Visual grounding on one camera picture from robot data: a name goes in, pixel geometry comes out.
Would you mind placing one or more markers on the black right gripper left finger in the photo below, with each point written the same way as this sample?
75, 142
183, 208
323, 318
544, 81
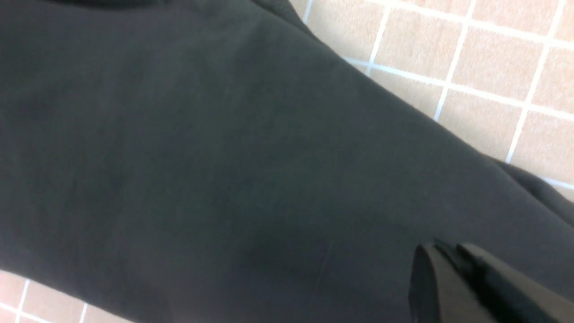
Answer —
438, 294

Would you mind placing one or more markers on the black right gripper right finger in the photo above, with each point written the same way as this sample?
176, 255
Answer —
509, 295

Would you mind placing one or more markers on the dark gray long-sleeved shirt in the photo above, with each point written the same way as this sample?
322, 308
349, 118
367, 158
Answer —
213, 161

